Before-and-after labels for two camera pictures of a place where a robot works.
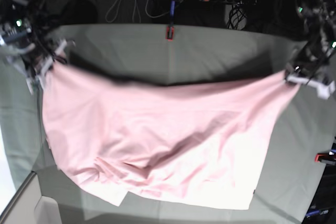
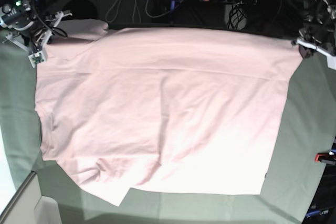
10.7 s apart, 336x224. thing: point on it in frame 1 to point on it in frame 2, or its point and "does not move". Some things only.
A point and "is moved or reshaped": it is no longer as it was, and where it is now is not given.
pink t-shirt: x=198 y=146 is moved or reshaped
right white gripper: x=324 y=89 to x=306 y=52
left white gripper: x=40 y=75 to x=39 y=55
